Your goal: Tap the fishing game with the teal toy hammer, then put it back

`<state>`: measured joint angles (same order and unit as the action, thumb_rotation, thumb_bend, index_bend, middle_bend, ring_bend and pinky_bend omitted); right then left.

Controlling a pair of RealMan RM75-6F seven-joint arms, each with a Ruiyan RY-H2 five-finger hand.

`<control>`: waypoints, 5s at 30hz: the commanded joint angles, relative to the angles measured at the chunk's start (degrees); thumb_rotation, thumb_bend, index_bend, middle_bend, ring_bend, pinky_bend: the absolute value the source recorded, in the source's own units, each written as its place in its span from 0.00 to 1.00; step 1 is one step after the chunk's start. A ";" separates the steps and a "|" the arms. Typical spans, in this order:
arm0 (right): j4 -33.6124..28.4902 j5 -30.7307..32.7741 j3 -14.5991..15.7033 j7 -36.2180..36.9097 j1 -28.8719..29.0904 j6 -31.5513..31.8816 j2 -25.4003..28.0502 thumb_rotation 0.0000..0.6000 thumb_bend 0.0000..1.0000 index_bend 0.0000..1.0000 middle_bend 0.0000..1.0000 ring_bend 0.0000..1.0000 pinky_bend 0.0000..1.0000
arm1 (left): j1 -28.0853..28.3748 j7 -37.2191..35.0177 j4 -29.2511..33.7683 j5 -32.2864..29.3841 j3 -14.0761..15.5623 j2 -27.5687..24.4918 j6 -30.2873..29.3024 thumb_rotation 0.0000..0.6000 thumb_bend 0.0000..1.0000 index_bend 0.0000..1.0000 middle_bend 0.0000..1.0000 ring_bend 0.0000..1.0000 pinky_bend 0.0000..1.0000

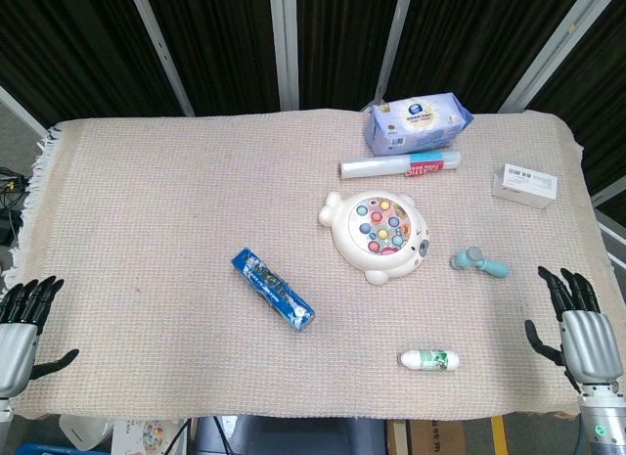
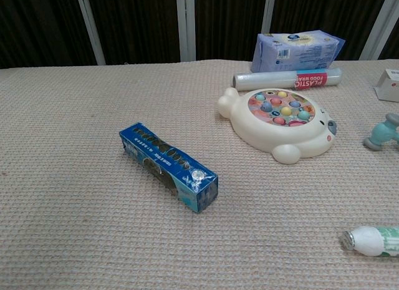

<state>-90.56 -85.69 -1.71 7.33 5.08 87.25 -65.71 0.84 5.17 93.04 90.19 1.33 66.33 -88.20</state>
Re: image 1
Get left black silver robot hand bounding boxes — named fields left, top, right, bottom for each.
left=0, top=274, right=80, bottom=400

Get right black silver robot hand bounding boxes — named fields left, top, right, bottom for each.
left=524, top=265, right=626, bottom=395

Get grey-teal toy mallet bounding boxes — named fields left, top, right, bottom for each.
left=449, top=246, right=511, bottom=279

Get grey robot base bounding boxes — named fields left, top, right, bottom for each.
left=195, top=415, right=387, bottom=455

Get cream bear-shaped button toy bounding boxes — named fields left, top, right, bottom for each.
left=318, top=191, right=432, bottom=287

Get white plastic object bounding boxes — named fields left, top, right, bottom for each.
left=58, top=414, right=116, bottom=452

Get white bottle green label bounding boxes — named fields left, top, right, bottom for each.
left=397, top=348, right=461, bottom=374

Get colourful toy packaging box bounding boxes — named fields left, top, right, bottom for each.
left=111, top=418, right=191, bottom=455

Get small white cardboard box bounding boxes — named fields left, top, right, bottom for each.
left=490, top=163, right=559, bottom=210

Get brown cardboard box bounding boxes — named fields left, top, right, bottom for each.
left=385, top=418, right=467, bottom=455

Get beige woven tablecloth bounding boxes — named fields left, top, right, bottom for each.
left=0, top=110, right=613, bottom=423

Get blue biscuit box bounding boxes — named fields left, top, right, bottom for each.
left=230, top=248, right=317, bottom=333

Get plastic food wrap roll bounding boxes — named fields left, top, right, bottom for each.
left=339, top=150, right=463, bottom=181

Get lavender tissue pack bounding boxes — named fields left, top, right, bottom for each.
left=363, top=91, right=475, bottom=158

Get white metal frame post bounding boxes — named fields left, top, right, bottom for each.
left=373, top=0, right=416, bottom=109
left=589, top=179, right=626, bottom=212
left=0, top=85, right=50, bottom=139
left=268, top=0, right=301, bottom=112
left=126, top=0, right=196, bottom=117
left=497, top=0, right=615, bottom=114

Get black cable bundle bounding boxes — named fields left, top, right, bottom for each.
left=0, top=165, right=31, bottom=247

